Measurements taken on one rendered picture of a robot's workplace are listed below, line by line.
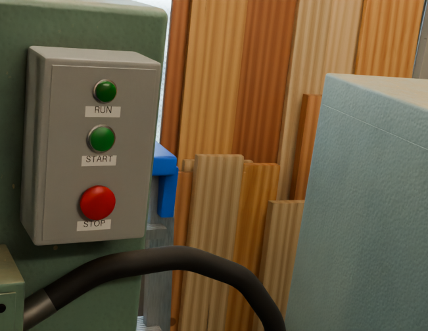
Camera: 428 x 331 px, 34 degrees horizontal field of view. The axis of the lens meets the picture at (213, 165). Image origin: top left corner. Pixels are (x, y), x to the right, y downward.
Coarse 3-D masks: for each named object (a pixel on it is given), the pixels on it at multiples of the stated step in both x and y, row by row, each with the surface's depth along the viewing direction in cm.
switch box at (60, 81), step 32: (32, 64) 57; (64, 64) 54; (96, 64) 55; (128, 64) 57; (32, 96) 57; (64, 96) 55; (128, 96) 57; (32, 128) 57; (64, 128) 56; (128, 128) 58; (32, 160) 57; (64, 160) 56; (128, 160) 59; (32, 192) 58; (64, 192) 57; (128, 192) 60; (32, 224) 58; (64, 224) 58; (128, 224) 61
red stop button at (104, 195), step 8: (88, 192) 57; (96, 192) 57; (104, 192) 58; (112, 192) 58; (80, 200) 58; (88, 200) 57; (96, 200) 58; (104, 200) 58; (112, 200) 58; (88, 208) 58; (96, 208) 58; (104, 208) 58; (112, 208) 59; (88, 216) 58; (96, 216) 58; (104, 216) 58
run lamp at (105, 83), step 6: (96, 84) 55; (102, 84) 55; (108, 84) 56; (114, 84) 56; (96, 90) 55; (102, 90) 55; (108, 90) 56; (114, 90) 56; (96, 96) 56; (102, 96) 56; (108, 96) 56; (114, 96) 56; (102, 102) 56
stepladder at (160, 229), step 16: (160, 144) 158; (160, 160) 148; (176, 160) 150; (160, 176) 154; (176, 176) 153; (160, 192) 154; (160, 208) 154; (160, 224) 157; (160, 240) 158; (160, 272) 159; (160, 288) 160; (144, 304) 160; (160, 304) 161; (144, 320) 161; (160, 320) 161
